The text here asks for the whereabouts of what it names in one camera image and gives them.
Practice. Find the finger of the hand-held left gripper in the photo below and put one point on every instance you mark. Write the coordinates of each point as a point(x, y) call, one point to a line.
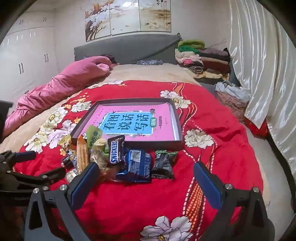
point(20, 156)
point(34, 178)

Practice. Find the blue patterned pillow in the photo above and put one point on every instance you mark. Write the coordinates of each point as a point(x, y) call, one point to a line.
point(149, 62)

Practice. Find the beige bed sheet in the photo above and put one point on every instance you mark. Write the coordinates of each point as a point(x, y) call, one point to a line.
point(150, 73)

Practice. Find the clear nut snack packet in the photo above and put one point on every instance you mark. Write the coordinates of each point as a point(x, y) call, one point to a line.
point(99, 153)

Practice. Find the grey headboard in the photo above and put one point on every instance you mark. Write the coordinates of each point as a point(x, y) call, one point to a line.
point(129, 48)

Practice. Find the white satin curtain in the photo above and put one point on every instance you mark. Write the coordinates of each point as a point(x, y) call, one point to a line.
point(261, 58)

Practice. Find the pink quilt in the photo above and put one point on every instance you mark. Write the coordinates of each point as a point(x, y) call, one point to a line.
point(60, 90)

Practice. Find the floral wall painting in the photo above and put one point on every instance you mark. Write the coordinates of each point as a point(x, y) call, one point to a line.
point(124, 16)

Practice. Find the white wardrobe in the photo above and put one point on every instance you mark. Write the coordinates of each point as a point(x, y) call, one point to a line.
point(25, 58)

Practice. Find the floral fabric bag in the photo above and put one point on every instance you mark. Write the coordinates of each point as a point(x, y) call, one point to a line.
point(233, 104)

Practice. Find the yellow stick snack packet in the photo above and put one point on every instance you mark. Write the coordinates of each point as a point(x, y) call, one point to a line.
point(68, 148)

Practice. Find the brown chocolate bar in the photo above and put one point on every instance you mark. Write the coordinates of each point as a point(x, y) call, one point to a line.
point(115, 150)

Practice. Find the dark green snack packet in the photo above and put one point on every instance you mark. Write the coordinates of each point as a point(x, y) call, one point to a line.
point(163, 164)

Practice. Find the blue snack packet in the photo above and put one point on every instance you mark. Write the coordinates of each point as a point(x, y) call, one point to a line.
point(135, 165)

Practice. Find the small pale candy wrapper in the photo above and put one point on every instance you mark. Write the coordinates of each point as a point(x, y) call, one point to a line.
point(71, 175)

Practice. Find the stack of folded clothes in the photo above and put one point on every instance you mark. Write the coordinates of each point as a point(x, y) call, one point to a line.
point(208, 60)

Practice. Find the red cloth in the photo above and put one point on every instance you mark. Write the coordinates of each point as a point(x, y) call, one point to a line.
point(256, 127)

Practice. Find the orange snack packet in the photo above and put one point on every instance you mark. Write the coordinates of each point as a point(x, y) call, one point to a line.
point(82, 155)

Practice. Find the pink book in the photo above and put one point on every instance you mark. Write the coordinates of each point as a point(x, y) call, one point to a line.
point(161, 111)

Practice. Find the shallow grey cardboard box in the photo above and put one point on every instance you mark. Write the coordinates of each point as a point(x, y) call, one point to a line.
point(179, 129)

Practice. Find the white crumpled cloth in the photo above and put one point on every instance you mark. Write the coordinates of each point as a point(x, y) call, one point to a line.
point(231, 90)

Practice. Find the green label snack packet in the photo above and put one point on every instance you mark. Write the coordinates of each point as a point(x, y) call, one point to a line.
point(93, 135)

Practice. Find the dark purple cloth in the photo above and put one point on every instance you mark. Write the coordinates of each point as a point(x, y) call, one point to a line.
point(111, 58)

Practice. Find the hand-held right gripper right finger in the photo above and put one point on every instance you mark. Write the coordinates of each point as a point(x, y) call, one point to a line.
point(208, 185)

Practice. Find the red floral blanket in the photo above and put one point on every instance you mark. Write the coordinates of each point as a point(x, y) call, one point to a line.
point(143, 204)

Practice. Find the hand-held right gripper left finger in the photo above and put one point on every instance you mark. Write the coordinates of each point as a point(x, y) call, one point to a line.
point(84, 185)

